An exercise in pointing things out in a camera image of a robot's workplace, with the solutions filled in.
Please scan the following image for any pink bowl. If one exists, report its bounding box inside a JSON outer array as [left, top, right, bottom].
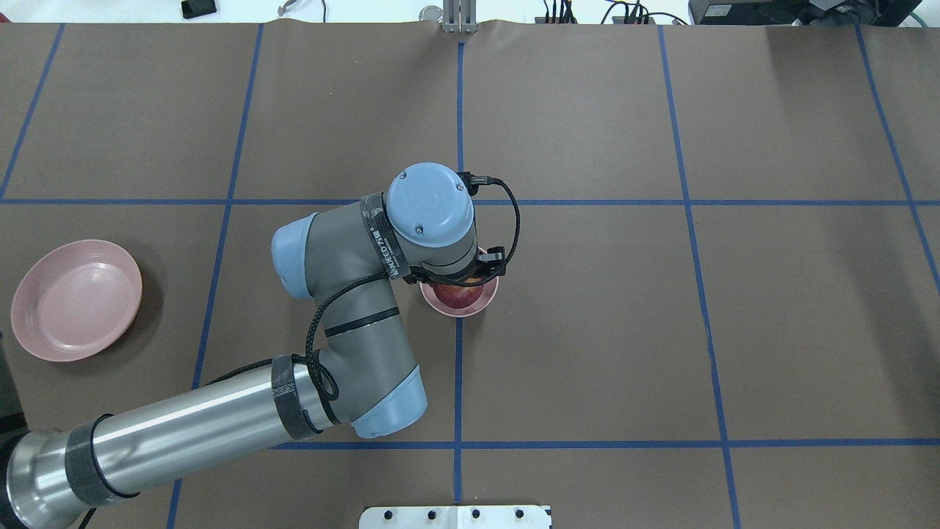
[[419, 247, 500, 318]]

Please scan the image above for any red apple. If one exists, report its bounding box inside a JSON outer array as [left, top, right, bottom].
[[432, 284, 484, 309]]

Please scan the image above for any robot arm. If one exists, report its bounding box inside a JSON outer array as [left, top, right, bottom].
[[2, 163, 521, 528]]

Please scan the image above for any pink plate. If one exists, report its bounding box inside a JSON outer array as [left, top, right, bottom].
[[10, 239, 143, 362]]

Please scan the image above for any brown paper table cover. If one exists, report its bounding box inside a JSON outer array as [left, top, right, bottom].
[[2, 20, 938, 528]]

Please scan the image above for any small black square device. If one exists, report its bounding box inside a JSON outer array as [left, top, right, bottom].
[[179, 0, 217, 20]]

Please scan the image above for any aluminium frame post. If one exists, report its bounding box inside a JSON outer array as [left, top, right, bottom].
[[441, 0, 479, 35]]

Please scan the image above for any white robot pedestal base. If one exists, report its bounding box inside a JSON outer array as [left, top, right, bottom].
[[358, 505, 553, 528]]

